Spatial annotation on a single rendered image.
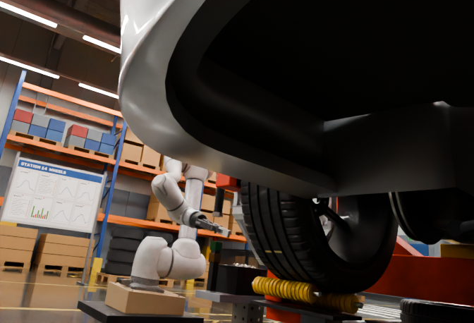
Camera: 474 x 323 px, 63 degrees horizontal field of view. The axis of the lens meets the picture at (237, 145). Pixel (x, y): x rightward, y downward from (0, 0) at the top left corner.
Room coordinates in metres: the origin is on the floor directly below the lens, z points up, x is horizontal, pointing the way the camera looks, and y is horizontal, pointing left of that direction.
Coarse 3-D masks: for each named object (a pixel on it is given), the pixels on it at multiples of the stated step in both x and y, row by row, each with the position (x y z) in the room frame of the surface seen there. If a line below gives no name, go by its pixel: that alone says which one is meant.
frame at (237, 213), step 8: (240, 192) 1.37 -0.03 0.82; (240, 200) 1.39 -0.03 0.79; (336, 200) 1.68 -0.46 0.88; (240, 208) 1.35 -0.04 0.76; (240, 216) 1.35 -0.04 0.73; (240, 224) 1.39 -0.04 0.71; (328, 224) 1.66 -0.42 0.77; (328, 232) 1.65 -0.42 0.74; (248, 240) 1.42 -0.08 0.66; (328, 240) 1.65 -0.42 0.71; (256, 256) 1.46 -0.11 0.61; (264, 264) 1.46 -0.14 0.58
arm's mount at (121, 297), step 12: (108, 288) 2.24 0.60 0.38; (120, 288) 2.09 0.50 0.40; (108, 300) 2.21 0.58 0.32; (120, 300) 2.07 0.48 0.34; (132, 300) 2.01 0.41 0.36; (144, 300) 2.04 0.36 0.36; (156, 300) 2.07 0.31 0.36; (168, 300) 2.11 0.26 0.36; (180, 300) 2.15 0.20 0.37; (132, 312) 2.01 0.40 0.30; (144, 312) 2.04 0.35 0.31; (156, 312) 2.08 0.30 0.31; (168, 312) 2.12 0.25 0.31; (180, 312) 2.15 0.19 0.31
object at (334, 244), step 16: (320, 208) 1.45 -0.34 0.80; (352, 208) 1.58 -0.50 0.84; (368, 208) 1.53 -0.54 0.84; (384, 208) 1.48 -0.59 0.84; (320, 224) 1.50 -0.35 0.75; (336, 224) 1.59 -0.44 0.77; (352, 224) 1.57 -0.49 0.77; (368, 224) 1.51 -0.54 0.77; (384, 224) 1.46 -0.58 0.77; (336, 240) 1.58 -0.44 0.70; (352, 240) 1.53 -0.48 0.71; (368, 240) 1.48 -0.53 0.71; (384, 240) 1.44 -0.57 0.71; (336, 256) 1.25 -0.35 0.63; (352, 256) 1.44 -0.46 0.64; (368, 256) 1.40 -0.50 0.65
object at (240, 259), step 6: (222, 252) 10.39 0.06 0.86; (228, 252) 10.18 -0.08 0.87; (234, 252) 9.96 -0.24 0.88; (240, 252) 9.77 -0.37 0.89; (246, 252) 9.57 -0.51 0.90; (252, 252) 9.63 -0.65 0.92; (222, 258) 10.37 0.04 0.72; (228, 258) 10.16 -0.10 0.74; (234, 258) 9.94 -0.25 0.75; (240, 258) 9.75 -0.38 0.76; (246, 258) 9.55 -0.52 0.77; (252, 258) 9.64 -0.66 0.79; (228, 264) 10.14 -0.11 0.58; (246, 264) 9.55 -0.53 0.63; (252, 264) 9.65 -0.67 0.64; (258, 264) 9.76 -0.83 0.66
